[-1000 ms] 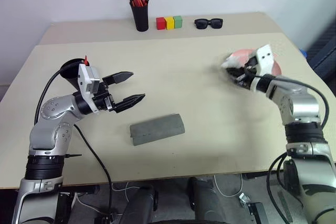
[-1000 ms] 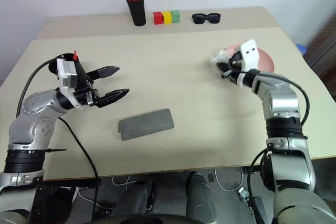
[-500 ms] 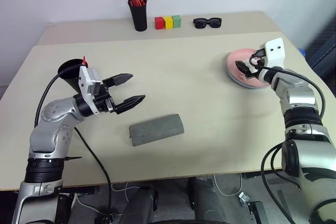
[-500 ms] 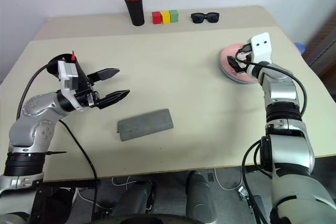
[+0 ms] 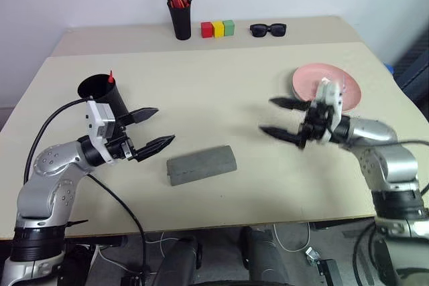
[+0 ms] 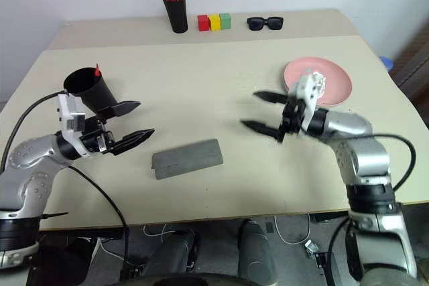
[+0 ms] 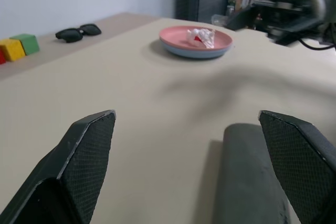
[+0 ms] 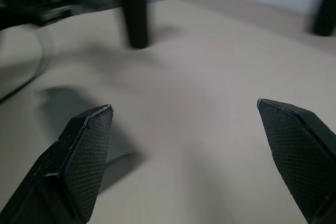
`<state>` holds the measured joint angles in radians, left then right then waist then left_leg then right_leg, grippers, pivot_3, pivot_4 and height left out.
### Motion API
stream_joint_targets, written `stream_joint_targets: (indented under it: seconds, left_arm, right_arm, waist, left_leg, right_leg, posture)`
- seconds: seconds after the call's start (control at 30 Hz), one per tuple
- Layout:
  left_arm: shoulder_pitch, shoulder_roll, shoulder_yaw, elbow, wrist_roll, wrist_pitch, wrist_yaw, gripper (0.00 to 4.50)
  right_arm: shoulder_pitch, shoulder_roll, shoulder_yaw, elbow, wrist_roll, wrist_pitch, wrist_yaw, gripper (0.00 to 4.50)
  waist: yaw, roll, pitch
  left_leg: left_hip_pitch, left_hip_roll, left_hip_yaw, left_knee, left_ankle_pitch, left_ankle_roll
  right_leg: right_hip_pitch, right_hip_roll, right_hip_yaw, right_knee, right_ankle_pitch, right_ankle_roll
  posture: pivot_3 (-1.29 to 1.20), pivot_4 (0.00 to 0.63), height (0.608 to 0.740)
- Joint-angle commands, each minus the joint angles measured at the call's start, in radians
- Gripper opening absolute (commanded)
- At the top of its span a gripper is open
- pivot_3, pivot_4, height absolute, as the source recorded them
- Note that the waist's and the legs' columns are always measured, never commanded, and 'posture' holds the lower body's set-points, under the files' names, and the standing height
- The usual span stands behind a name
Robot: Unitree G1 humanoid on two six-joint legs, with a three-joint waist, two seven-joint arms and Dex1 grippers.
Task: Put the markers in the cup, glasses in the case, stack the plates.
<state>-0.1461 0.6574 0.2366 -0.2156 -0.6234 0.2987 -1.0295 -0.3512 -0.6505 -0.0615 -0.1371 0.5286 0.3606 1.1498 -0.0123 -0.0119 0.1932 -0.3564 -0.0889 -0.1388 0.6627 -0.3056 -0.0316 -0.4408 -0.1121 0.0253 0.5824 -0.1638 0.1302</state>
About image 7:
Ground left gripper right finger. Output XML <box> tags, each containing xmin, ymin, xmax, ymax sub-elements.
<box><xmin>258</xmin><ymin>110</ymin><xmax>336</xmax><ymax>224</ymax></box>

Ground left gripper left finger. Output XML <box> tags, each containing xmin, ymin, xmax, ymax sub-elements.
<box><xmin>0</xmin><ymin>109</ymin><xmax>117</xmax><ymax>224</ymax></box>

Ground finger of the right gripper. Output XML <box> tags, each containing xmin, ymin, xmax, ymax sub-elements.
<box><xmin>267</xmin><ymin>20</ymin><xmax>326</xmax><ymax>48</ymax></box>
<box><xmin>225</xmin><ymin>5</ymin><xmax>266</xmax><ymax>31</ymax></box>

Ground white tissue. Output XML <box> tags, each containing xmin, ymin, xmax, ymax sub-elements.
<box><xmin>185</xmin><ymin>27</ymin><xmax>216</xmax><ymax>50</ymax></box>

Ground grey glasses case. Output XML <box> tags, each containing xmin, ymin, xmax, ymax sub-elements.
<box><xmin>212</xmin><ymin>123</ymin><xmax>291</xmax><ymax>224</ymax></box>

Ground pink plate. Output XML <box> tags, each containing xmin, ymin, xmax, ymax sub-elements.
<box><xmin>159</xmin><ymin>25</ymin><xmax>234</xmax><ymax>51</ymax></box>

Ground light blue plate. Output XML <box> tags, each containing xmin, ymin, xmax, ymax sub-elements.
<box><xmin>159</xmin><ymin>39</ymin><xmax>233</xmax><ymax>60</ymax></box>

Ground black sunglasses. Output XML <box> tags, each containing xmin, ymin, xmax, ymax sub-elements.
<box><xmin>55</xmin><ymin>23</ymin><xmax>102</xmax><ymax>44</ymax></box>

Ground green wooden block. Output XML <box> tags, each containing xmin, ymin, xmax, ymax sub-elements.
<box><xmin>9</xmin><ymin>34</ymin><xmax>40</xmax><ymax>56</ymax></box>

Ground yellow wooden block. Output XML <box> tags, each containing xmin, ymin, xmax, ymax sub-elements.
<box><xmin>0</xmin><ymin>38</ymin><xmax>26</xmax><ymax>62</ymax></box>

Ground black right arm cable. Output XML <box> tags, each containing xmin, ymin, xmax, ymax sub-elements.
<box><xmin>299</xmin><ymin>36</ymin><xmax>336</xmax><ymax>51</ymax></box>

